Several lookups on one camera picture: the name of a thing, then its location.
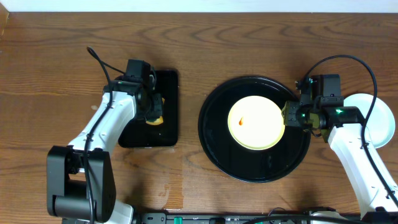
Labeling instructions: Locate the green and yellow sponge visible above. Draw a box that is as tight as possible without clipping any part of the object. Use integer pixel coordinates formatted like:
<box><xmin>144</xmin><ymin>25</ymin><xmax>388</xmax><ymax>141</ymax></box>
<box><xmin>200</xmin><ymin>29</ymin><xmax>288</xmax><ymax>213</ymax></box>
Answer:
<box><xmin>146</xmin><ymin>98</ymin><xmax>165</xmax><ymax>126</ymax></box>

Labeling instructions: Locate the yellow plate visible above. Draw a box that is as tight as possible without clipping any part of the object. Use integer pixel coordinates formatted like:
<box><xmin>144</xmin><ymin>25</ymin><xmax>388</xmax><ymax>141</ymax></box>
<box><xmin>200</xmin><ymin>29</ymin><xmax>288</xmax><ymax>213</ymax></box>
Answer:
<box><xmin>227</xmin><ymin>96</ymin><xmax>285</xmax><ymax>151</ymax></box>

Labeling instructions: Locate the light blue plate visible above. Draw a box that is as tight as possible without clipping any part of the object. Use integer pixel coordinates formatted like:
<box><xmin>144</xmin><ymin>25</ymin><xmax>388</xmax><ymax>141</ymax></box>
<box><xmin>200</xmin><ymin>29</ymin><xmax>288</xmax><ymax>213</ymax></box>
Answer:
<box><xmin>344</xmin><ymin>93</ymin><xmax>396</xmax><ymax>149</ymax></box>

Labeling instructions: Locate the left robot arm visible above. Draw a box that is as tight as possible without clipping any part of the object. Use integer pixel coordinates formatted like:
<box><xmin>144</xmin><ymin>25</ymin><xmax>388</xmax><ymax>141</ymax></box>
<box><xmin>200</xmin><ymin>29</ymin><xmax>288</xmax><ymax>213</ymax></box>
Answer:
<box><xmin>47</xmin><ymin>80</ymin><xmax>163</xmax><ymax>223</ymax></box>

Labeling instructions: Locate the black rectangular tray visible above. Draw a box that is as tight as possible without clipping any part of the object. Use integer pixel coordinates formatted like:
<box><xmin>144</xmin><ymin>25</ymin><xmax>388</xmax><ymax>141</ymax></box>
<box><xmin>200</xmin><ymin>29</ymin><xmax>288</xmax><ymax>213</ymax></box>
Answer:
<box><xmin>118</xmin><ymin>70</ymin><xmax>179</xmax><ymax>148</ymax></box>

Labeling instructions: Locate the black round tray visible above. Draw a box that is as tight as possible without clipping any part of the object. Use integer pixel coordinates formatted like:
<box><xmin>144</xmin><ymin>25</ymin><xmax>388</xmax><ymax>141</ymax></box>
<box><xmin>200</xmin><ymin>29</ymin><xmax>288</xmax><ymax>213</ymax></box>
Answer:
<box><xmin>198</xmin><ymin>76</ymin><xmax>310</xmax><ymax>183</ymax></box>

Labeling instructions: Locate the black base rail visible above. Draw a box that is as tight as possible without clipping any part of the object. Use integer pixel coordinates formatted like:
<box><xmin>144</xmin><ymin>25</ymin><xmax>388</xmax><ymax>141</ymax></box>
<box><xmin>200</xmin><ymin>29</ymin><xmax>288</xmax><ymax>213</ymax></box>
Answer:
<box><xmin>61</xmin><ymin>212</ymin><xmax>374</xmax><ymax>224</ymax></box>

